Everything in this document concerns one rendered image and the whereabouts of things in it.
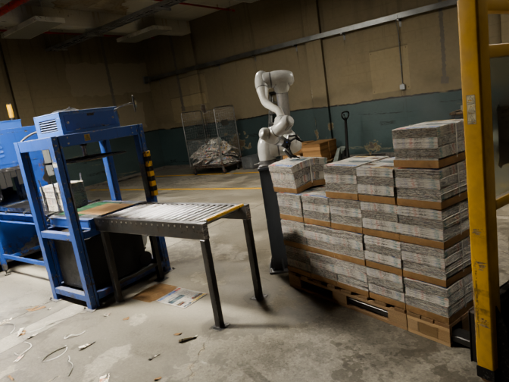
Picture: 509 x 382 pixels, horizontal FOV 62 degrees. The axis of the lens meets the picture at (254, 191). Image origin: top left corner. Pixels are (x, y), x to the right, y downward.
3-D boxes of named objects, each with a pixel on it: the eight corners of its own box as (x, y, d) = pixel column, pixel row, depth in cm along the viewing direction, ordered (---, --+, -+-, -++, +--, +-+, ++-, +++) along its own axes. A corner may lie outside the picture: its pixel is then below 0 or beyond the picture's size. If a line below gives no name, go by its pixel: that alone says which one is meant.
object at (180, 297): (207, 293, 375) (207, 292, 375) (185, 308, 353) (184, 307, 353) (179, 288, 398) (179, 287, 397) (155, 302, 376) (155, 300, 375)
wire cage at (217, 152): (243, 167, 1150) (233, 104, 1118) (223, 174, 1086) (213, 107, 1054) (210, 169, 1223) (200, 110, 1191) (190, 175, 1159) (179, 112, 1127)
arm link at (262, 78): (254, 85, 346) (271, 82, 345) (252, 68, 354) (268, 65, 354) (256, 95, 357) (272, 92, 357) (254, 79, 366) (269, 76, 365)
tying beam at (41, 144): (144, 133, 423) (142, 123, 421) (54, 148, 350) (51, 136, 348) (104, 139, 464) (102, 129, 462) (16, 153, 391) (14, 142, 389)
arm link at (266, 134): (272, 147, 333) (283, 139, 325) (257, 141, 324) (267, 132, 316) (270, 136, 339) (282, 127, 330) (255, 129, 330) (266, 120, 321)
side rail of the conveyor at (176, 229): (210, 238, 302) (207, 222, 300) (204, 240, 298) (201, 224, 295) (101, 229, 383) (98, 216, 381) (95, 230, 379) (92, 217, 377)
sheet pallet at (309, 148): (342, 161, 997) (339, 137, 986) (326, 168, 933) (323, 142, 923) (298, 164, 1070) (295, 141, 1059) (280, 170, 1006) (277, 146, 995)
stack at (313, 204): (321, 270, 387) (310, 182, 372) (441, 308, 293) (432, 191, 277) (288, 286, 366) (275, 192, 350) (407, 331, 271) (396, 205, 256)
